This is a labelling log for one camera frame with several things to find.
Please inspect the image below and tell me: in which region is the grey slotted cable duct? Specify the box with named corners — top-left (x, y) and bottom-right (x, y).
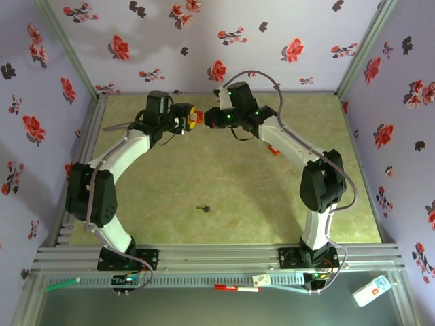
top-left (43, 273), bottom-right (307, 289)

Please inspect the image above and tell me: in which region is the white box with red label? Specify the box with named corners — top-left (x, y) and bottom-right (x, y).
top-left (352, 274), bottom-right (392, 308)

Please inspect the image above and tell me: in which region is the red white marker pen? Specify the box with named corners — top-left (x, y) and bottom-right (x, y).
top-left (213, 284), bottom-right (262, 293)

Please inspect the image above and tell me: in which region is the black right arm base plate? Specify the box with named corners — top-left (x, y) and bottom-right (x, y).
top-left (277, 247), bottom-right (341, 270)

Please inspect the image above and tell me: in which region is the thin black left gripper cable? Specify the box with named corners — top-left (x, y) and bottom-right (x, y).
top-left (158, 131), bottom-right (178, 147)

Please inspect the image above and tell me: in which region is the aluminium side rail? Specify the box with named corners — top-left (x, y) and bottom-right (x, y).
top-left (50, 94), bottom-right (109, 247)

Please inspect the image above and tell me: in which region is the wide aluminium mounting rail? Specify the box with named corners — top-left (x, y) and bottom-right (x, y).
top-left (32, 242), bottom-right (407, 272)

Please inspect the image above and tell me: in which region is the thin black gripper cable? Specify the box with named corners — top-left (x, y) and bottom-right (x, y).
top-left (232, 125), bottom-right (256, 142)
top-left (158, 131), bottom-right (178, 147)

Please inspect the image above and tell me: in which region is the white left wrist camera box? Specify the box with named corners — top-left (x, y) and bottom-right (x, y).
top-left (171, 117), bottom-right (186, 136)

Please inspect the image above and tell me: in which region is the aluminium frame bar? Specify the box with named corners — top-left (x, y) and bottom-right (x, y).
top-left (387, 270), bottom-right (421, 326)
top-left (12, 271), bottom-right (47, 326)

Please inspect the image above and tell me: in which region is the thin black right gripper cable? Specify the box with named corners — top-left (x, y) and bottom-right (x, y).
top-left (232, 125), bottom-right (256, 142)

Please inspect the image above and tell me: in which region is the green tube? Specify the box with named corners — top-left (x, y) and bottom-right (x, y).
top-left (43, 276), bottom-right (82, 293)

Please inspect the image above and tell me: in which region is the thin aluminium table edge rail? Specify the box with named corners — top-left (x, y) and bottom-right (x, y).
top-left (98, 90), bottom-right (341, 98)

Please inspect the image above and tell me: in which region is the aluminium corner post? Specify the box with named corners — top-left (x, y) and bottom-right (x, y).
top-left (32, 0), bottom-right (101, 99)
top-left (334, 0), bottom-right (398, 99)

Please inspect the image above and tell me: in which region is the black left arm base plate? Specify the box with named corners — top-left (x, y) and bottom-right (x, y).
top-left (97, 249), bottom-right (160, 272)

